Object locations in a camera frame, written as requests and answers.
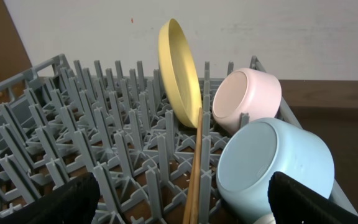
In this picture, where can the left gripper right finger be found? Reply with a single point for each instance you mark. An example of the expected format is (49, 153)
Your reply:
(293, 202)

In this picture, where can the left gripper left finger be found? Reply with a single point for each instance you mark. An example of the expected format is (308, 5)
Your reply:
(74, 202)

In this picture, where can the white plastic cup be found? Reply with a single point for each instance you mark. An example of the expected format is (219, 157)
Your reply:
(266, 219)

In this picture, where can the light blue bowl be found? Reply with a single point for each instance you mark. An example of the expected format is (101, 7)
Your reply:
(261, 148)

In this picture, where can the wooden chopstick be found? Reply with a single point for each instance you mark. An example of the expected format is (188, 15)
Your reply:
(196, 170)
(188, 205)

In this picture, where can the pink white bowl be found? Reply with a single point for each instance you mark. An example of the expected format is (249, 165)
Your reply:
(246, 91)

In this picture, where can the yellow round plate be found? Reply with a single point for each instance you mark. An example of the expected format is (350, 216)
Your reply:
(179, 73)

